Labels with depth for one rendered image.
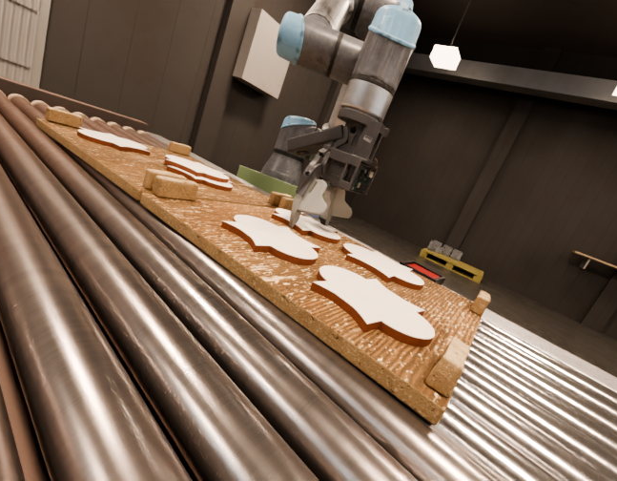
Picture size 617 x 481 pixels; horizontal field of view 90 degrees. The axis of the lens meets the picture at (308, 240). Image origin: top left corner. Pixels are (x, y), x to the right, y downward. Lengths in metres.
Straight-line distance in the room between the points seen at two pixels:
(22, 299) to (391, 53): 0.50
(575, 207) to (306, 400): 7.93
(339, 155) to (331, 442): 0.41
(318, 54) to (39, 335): 0.56
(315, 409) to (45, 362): 0.15
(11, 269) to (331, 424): 0.23
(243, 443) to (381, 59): 0.49
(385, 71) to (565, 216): 7.60
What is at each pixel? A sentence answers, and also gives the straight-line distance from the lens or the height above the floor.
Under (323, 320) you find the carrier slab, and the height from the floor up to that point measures 0.94.
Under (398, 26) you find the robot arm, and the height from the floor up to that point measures 1.27.
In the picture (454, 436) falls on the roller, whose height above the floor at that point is 0.91.
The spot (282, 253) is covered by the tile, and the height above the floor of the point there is 0.94.
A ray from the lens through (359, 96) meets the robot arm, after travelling 0.52.
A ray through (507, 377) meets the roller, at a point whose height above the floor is 0.92.
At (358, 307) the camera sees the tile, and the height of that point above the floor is 0.95.
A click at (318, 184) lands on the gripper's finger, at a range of 0.52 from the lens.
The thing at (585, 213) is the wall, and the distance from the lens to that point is 8.08.
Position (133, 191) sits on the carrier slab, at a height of 0.93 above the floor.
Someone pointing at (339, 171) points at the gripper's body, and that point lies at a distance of 0.52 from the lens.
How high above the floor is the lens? 1.05
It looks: 14 degrees down
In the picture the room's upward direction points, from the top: 21 degrees clockwise
